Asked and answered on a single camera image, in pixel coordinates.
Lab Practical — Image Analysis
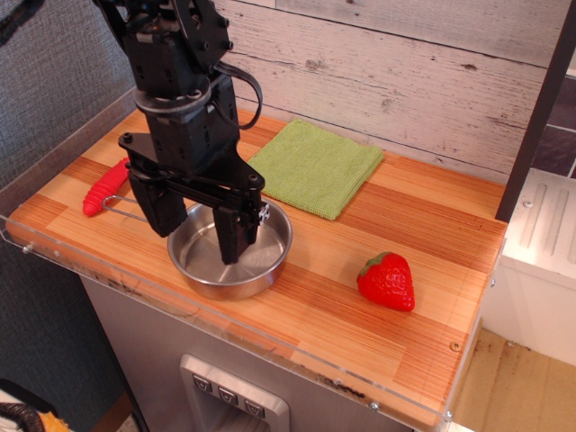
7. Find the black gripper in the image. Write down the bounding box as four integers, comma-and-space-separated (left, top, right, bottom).
119, 74, 264, 265

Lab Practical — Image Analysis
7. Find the green towel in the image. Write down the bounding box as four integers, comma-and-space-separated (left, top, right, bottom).
249, 119, 383, 221

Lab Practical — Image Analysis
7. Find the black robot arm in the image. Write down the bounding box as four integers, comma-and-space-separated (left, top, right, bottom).
98, 1, 265, 264

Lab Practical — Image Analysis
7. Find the red plastic strawberry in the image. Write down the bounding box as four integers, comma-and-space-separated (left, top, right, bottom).
356, 252, 415, 311

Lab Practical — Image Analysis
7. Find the small steel pan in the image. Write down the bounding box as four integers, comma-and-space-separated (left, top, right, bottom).
167, 202, 293, 301

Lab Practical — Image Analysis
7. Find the grey toy kitchen cabinet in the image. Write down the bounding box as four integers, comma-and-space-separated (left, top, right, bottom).
83, 275, 466, 431

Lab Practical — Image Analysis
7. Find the silver dispenser button panel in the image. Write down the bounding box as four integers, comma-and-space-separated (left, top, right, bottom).
180, 354, 291, 431

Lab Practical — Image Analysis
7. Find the dark woven basket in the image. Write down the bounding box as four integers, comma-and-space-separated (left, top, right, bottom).
1, 378, 59, 431

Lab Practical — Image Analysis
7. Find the white toy sink unit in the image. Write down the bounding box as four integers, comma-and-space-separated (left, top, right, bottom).
481, 169, 575, 365

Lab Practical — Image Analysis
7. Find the fork with red handle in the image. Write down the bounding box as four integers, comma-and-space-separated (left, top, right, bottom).
83, 157, 130, 217

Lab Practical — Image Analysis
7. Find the clear acrylic guard rail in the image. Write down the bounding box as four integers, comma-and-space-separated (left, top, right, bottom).
1, 95, 506, 431

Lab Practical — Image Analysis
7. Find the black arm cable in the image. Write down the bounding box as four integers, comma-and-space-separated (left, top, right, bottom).
214, 61, 264, 131

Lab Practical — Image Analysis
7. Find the dark right shelf post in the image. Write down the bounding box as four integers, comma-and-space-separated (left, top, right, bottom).
495, 0, 575, 222

